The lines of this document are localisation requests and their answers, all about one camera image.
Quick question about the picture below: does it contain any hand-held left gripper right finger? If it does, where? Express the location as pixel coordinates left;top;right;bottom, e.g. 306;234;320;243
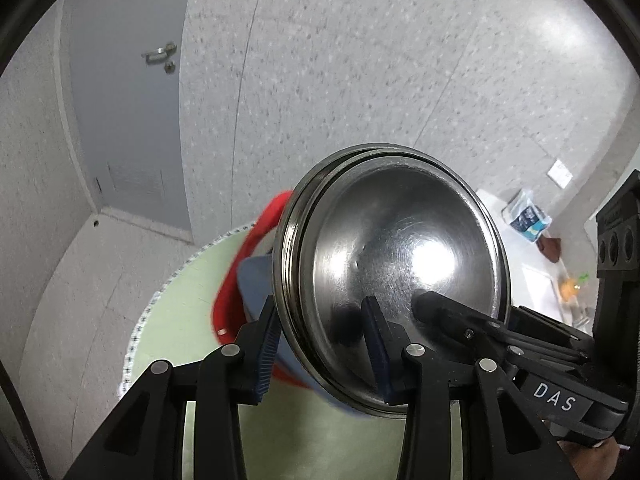
361;295;576;480

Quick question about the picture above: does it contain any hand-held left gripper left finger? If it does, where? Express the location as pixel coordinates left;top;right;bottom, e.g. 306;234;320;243
62;294;281;480

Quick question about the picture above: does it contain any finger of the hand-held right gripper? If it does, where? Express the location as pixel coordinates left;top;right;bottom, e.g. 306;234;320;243
507;306;593;343
412;290;596;361

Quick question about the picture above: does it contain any red plastic basin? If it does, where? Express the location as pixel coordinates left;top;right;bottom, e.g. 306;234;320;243
212;190;321;391

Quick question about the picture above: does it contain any blue plastic basin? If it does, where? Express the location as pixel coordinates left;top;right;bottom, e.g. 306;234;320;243
235;255;371;418

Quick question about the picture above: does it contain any large steel bowl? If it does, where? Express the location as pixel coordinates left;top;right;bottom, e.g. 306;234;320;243
272;144;512;417

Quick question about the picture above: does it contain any person's right hand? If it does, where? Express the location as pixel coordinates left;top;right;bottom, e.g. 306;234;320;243
557;439;621;480

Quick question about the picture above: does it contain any white sink counter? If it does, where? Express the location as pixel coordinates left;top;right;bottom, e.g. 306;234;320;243
475;187;601;326

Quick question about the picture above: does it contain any brown cloth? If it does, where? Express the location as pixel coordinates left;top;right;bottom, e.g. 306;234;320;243
536;236;563;262

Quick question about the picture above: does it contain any blue tissue packet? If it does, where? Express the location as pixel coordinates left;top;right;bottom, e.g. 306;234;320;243
501;189;553;240

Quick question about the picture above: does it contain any door vent grille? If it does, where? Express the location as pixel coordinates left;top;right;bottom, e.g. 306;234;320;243
107;162;166;198

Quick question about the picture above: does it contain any grey door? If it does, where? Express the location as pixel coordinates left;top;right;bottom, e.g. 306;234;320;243
55;0;198;246

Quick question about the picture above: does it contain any white wall socket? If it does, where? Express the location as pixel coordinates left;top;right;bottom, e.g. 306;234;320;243
546;160;574;190

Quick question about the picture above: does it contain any metal door handle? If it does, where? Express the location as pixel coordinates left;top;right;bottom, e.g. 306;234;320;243
141;41;177;72

